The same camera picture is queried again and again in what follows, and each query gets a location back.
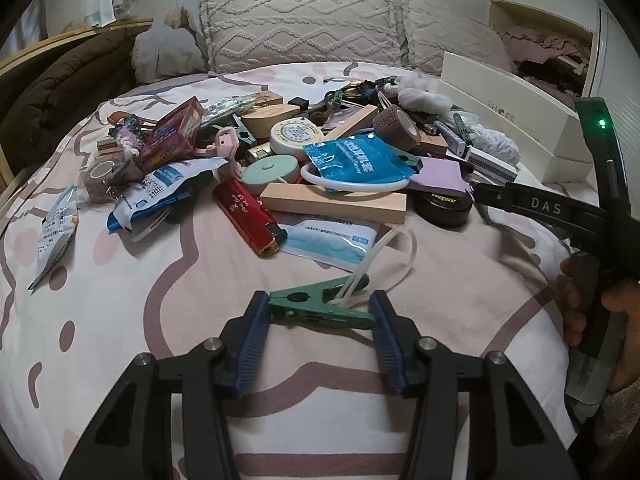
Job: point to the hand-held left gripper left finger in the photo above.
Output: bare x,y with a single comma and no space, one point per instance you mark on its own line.
250,350

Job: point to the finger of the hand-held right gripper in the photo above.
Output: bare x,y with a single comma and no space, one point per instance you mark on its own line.
540,205

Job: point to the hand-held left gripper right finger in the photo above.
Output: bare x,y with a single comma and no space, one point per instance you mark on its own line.
390,350

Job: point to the green plastic clip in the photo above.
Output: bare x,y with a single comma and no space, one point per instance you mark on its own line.
320,310

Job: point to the white cardboard box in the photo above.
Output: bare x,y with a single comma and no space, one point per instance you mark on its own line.
500,110

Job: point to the large red lighter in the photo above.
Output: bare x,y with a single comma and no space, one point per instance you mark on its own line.
245,210

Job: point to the person's right forearm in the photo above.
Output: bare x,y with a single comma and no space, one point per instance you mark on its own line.
622,435

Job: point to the person's right hand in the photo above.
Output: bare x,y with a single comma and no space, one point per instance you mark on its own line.
625,330

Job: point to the silver harmonica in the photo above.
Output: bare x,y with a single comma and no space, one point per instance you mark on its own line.
492,164

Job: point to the white knitted cloth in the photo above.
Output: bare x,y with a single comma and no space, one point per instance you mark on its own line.
495,140

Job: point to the black round tin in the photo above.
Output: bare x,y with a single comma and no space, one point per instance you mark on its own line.
445,207

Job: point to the purple sticky note pad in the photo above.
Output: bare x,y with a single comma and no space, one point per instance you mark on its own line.
440,175

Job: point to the printed pink white blanket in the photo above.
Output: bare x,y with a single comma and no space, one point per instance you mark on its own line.
150,310

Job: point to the white louvered closet door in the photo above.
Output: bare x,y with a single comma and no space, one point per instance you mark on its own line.
612,50

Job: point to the long wooden block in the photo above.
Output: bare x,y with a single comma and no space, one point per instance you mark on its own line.
335,202

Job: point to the pile of clothes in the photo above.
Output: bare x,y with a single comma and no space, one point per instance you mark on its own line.
540,45

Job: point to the grey fluffy ball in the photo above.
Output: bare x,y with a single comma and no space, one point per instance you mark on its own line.
420,97

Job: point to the mint green round case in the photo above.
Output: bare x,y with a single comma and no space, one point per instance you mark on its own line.
267,172

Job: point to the blue and white packet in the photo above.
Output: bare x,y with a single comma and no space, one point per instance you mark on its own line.
155,185

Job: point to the beige tufted pillow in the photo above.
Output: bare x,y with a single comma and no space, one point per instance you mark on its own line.
300,25
450,35

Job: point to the blue plastic packet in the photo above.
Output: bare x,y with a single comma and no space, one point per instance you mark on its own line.
350,160

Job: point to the short wooden block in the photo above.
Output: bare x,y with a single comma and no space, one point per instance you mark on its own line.
350,122

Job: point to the pink plastic clip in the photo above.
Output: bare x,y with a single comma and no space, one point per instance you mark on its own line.
222,141

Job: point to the white round tape measure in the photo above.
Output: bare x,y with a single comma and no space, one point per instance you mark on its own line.
295,137

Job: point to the dark green clip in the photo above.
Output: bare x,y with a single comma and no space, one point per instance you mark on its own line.
242,132

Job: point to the white snack packet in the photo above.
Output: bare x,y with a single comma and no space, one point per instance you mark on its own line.
55,230

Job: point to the red snack box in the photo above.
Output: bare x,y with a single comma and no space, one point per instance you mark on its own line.
170,135

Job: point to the small brown tape roll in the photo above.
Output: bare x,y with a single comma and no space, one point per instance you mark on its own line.
100,175

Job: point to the wooden oval box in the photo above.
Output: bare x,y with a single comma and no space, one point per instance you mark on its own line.
267,119

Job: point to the green patterned pouch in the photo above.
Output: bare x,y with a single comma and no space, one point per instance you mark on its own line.
227,106

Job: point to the black cube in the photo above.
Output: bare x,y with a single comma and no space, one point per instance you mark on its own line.
300,103

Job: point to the grey plush cushion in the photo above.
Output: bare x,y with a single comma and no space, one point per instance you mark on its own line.
160,55

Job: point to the brown quilted blanket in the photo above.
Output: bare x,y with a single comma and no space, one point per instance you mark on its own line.
60,75

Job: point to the wooden shelf rail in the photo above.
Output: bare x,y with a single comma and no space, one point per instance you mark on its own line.
75,35

